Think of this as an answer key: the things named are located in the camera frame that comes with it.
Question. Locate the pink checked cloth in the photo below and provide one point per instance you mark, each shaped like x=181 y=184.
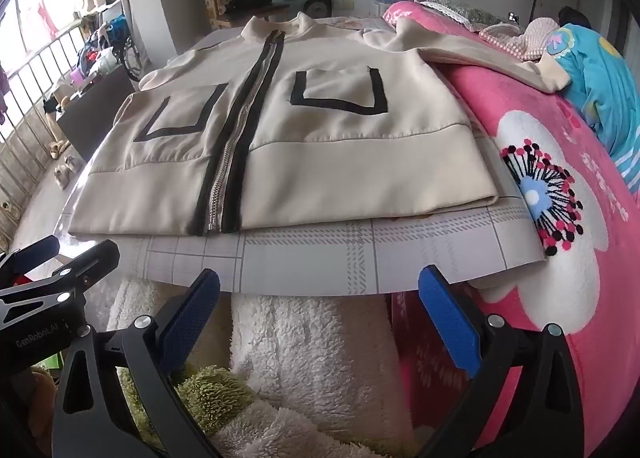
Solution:
x=520 y=38

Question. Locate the dark grey board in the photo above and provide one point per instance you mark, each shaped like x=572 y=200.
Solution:
x=95 y=108

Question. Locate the black bag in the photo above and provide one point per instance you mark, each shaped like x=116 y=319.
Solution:
x=250 y=1

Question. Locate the small blue bicycle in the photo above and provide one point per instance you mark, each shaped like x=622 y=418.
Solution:
x=131 y=56

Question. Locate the blue cartoon quilt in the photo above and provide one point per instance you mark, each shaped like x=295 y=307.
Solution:
x=600 y=83

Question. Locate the beige zip jacket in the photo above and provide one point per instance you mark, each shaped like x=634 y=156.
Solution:
x=350 y=138

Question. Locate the black round fan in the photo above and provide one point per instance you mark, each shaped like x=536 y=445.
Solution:
x=316 y=7

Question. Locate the green fluffy garment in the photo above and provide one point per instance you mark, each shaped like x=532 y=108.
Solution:
x=215 y=393

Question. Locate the metal railing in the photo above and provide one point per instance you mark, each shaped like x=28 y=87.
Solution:
x=30 y=68

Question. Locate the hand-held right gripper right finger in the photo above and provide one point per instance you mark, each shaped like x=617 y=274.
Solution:
x=450 y=318

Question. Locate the pink floral blanket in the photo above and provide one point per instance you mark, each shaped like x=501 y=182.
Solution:
x=500 y=98

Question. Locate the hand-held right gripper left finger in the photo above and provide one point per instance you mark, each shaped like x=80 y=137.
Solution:
x=192 y=308

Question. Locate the grey patterned pillow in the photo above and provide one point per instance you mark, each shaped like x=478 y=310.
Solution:
x=465 y=13

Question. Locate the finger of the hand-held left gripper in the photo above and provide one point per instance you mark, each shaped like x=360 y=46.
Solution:
x=95 y=263
x=35 y=253

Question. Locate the white fleece cloth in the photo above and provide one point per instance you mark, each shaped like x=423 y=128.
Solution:
x=310 y=348

